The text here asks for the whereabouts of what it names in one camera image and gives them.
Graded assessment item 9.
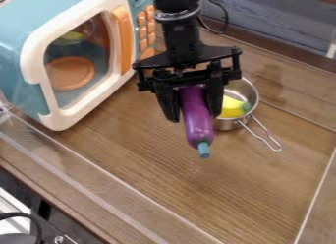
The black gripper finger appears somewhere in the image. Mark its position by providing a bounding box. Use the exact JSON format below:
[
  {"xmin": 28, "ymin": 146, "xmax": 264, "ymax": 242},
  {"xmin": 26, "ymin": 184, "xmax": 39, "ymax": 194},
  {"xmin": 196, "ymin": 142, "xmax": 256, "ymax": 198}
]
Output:
[
  {"xmin": 207, "ymin": 60, "xmax": 223, "ymax": 118},
  {"xmin": 154, "ymin": 69, "xmax": 180, "ymax": 123}
]

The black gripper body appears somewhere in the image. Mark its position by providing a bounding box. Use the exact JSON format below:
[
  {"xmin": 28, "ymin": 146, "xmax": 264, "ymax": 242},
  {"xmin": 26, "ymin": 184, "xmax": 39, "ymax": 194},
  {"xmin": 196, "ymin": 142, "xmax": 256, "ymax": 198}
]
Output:
[{"xmin": 132, "ymin": 10, "xmax": 242, "ymax": 92}]

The purple toy eggplant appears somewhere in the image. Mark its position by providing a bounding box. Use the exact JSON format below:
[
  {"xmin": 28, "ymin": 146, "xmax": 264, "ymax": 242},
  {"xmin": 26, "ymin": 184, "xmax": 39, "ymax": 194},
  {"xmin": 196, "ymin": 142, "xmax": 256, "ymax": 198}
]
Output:
[{"xmin": 179, "ymin": 86, "xmax": 214, "ymax": 158}]

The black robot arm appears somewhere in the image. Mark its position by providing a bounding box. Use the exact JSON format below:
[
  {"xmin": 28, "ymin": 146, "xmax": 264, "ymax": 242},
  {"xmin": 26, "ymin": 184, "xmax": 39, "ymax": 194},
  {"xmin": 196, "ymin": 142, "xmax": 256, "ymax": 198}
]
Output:
[{"xmin": 132, "ymin": 0, "xmax": 242, "ymax": 122}]

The yellow toy banana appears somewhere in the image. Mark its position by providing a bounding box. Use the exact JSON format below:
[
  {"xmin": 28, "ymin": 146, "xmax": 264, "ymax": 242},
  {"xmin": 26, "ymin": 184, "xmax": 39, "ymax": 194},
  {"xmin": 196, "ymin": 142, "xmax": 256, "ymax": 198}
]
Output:
[{"xmin": 219, "ymin": 95, "xmax": 252, "ymax": 118}]

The orange microwave turntable plate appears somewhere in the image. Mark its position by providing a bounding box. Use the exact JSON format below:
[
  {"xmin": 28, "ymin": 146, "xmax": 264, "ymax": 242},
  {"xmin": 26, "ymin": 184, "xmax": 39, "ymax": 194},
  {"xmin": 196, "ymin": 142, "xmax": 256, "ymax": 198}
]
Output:
[{"xmin": 46, "ymin": 56, "xmax": 95, "ymax": 91}]

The blue toy microwave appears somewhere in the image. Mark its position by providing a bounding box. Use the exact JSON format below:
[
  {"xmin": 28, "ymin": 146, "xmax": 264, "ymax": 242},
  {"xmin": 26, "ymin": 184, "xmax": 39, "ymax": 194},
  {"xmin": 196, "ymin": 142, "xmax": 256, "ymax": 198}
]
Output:
[{"xmin": 0, "ymin": 0, "xmax": 155, "ymax": 131}]

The clear acrylic barrier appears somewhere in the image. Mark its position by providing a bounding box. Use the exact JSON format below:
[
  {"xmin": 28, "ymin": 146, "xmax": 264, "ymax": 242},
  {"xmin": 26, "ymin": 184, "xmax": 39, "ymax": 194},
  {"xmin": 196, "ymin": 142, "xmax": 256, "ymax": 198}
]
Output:
[{"xmin": 0, "ymin": 102, "xmax": 224, "ymax": 244}]

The silver pot with handle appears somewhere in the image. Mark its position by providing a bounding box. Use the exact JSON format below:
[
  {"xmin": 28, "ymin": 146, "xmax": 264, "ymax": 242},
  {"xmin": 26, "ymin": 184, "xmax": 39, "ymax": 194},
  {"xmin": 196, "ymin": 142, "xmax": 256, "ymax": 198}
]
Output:
[{"xmin": 212, "ymin": 78, "xmax": 283, "ymax": 153}]

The black cable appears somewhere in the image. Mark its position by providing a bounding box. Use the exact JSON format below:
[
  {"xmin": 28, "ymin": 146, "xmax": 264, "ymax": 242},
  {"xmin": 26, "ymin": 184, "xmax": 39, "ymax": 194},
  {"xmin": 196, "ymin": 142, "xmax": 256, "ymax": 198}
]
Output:
[{"xmin": 196, "ymin": 0, "xmax": 231, "ymax": 35}]

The black device with cable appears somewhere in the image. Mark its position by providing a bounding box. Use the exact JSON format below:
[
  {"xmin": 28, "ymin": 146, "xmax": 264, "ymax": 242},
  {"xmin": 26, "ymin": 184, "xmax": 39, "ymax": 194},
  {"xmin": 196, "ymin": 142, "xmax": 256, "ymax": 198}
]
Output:
[{"xmin": 0, "ymin": 213, "xmax": 80, "ymax": 244}]

